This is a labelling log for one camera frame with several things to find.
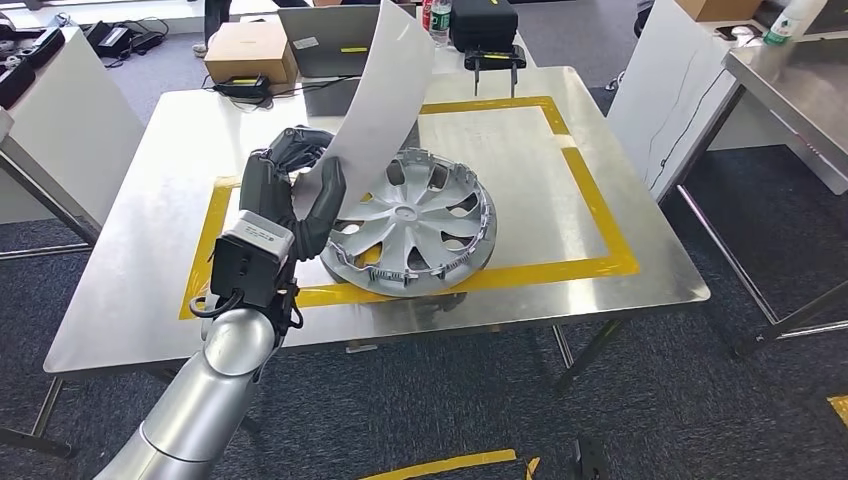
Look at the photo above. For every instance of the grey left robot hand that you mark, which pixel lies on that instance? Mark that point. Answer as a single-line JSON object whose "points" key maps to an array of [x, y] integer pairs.
{"points": [[265, 185]]}

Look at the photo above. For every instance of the white curved plastic part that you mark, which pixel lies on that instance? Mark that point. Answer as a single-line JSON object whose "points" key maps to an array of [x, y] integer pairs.
{"points": [[384, 99]]}

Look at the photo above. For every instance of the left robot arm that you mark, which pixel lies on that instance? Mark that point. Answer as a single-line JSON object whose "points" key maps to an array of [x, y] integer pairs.
{"points": [[199, 397]]}

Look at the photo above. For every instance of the steel workbench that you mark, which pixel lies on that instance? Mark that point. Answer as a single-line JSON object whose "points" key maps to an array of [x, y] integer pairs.
{"points": [[795, 86], [166, 166]]}

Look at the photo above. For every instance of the black device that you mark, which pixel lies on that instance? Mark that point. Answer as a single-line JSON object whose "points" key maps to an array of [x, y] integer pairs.
{"points": [[242, 88]]}

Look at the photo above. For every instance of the brown cardboard box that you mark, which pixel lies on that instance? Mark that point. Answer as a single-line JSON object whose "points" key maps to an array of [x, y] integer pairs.
{"points": [[248, 50], [719, 8]]}

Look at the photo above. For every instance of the metal wheel hub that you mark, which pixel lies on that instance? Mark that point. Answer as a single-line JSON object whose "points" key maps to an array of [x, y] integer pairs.
{"points": [[411, 218]]}

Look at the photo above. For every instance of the person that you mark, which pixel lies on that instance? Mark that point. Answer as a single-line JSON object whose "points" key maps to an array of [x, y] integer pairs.
{"points": [[215, 23]]}

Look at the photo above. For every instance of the white table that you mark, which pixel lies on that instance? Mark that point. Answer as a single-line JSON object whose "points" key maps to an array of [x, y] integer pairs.
{"points": [[66, 146]]}

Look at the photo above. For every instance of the red drink can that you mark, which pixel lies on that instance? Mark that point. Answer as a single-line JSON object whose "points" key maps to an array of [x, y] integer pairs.
{"points": [[426, 14]]}

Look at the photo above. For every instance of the clear water bottle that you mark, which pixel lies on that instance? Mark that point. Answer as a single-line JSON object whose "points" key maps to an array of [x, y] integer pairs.
{"points": [[440, 20]]}

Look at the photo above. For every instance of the black two-legged stand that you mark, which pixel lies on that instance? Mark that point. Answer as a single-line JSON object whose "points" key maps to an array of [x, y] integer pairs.
{"points": [[493, 61]]}

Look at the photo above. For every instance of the black bag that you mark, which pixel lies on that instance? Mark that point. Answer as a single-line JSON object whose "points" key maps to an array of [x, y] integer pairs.
{"points": [[43, 46]]}

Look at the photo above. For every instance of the black hard case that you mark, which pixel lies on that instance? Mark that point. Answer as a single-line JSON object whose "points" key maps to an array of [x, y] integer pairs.
{"points": [[484, 23]]}

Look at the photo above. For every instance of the yellow tape rectangle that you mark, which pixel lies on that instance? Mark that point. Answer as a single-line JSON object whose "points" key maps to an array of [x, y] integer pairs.
{"points": [[596, 199]]}

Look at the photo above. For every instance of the yellow floor tape square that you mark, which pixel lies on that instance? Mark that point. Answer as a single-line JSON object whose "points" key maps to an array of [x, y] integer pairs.
{"points": [[840, 409], [450, 462]]}

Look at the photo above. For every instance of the white cabinet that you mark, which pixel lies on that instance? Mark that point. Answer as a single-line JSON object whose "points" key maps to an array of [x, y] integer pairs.
{"points": [[662, 99]]}

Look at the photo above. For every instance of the white spray bottle green label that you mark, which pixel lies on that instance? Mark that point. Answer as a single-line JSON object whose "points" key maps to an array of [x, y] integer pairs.
{"points": [[788, 23]]}

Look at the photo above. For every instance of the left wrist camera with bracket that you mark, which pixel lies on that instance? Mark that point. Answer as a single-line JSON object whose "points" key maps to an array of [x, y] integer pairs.
{"points": [[255, 258]]}

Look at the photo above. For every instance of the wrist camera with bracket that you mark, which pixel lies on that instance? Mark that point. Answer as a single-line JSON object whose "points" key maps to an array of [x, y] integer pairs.
{"points": [[590, 460], [255, 258]]}

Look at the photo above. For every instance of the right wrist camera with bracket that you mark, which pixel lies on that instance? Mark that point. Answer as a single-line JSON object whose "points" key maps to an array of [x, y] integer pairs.
{"points": [[590, 460]]}

